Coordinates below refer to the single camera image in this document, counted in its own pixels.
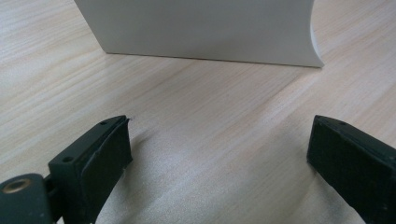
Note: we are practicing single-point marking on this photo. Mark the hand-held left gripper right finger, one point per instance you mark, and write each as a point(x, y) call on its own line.
point(355, 168)

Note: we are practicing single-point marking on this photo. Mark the expandable grey metal bookend rack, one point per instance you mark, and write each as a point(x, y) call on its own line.
point(202, 28)

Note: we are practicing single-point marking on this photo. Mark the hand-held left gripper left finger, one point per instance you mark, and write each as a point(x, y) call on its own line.
point(93, 174)

